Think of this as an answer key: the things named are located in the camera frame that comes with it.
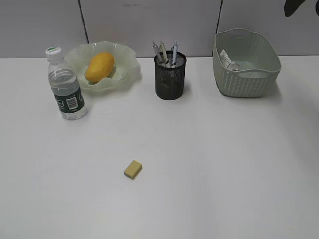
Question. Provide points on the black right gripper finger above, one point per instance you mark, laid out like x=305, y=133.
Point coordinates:
x=291, y=6

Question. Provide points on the white waste paper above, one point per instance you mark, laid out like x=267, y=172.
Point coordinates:
x=227, y=62

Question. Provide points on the light blue click pen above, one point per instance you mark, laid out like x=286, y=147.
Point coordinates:
x=174, y=54

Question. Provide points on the beige click pen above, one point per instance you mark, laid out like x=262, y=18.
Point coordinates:
x=165, y=56

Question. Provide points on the grey click pen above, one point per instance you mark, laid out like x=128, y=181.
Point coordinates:
x=158, y=54

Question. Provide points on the yellow mango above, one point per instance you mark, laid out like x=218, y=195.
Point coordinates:
x=100, y=66

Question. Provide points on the yellow eraser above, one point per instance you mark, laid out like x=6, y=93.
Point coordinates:
x=133, y=169

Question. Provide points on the clear plastic water bottle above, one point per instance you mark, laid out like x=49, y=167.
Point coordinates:
x=65, y=85

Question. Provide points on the light green woven basket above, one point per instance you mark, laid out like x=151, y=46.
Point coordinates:
x=259, y=63

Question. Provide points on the black mesh pen holder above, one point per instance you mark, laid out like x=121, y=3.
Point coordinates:
x=169, y=82

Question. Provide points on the green frosted glass plate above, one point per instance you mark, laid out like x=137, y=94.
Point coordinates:
x=125, y=69

